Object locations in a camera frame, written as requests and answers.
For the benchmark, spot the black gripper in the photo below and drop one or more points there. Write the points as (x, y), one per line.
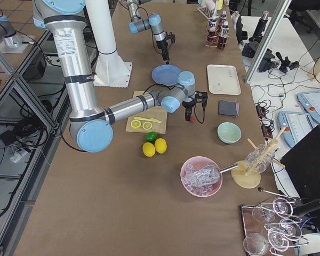
(188, 104)
(161, 44)

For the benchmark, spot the blue round plate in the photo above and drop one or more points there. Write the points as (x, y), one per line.
(166, 74)

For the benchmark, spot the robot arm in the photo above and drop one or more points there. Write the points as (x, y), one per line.
(85, 42)
(154, 23)

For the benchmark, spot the cream rabbit tray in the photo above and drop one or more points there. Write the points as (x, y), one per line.
(223, 79)

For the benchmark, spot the grey folded cloth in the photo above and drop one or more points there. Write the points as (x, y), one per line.
(228, 108)

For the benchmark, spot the mint green bowl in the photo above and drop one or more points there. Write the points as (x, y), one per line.
(229, 132)

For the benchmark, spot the wooden cutting board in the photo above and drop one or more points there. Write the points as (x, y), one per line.
(157, 116)

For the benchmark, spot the tea bottle right rear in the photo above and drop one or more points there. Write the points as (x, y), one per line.
(211, 32)

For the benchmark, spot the tea bottle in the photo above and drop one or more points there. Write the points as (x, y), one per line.
(211, 32)
(223, 17)
(224, 34)

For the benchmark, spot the tea bottle front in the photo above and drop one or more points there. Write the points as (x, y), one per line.
(224, 34)

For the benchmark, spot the lemon half lower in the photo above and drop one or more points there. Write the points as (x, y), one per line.
(147, 125)

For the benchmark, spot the lemon half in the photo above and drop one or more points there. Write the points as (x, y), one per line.
(135, 124)
(147, 125)

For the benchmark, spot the green lime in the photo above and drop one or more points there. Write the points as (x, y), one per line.
(151, 136)

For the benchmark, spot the yellow lemon far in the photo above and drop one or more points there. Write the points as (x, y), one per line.
(160, 145)

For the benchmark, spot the yellow lemon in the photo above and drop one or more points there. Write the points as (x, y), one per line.
(148, 149)
(160, 145)

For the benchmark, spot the yellow plastic knife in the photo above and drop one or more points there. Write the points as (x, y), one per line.
(148, 119)

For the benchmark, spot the pink ice bowl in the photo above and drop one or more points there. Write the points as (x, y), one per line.
(186, 174)

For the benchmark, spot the lemon half upper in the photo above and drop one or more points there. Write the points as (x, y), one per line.
(135, 124)

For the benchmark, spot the tea bottle left rear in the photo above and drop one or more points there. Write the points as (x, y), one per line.
(223, 17)

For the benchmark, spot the yellow lemon near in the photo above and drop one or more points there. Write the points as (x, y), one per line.
(148, 149)

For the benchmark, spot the metal ice scoop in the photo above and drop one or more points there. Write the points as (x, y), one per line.
(213, 172)

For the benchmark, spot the glass mug on stand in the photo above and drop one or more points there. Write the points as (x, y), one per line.
(259, 159)

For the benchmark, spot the wooden cup stand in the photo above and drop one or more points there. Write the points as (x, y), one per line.
(247, 178)

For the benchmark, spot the blue teach pendant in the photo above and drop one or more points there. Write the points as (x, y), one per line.
(299, 124)
(311, 104)

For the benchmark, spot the black monitor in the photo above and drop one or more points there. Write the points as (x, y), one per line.
(302, 163)

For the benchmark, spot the wine glass rack tray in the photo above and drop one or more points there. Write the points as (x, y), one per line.
(271, 228)

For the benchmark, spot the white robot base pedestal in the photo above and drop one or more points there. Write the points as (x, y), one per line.
(110, 69)

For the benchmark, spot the copper wire bottle rack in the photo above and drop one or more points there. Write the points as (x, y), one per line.
(217, 33)

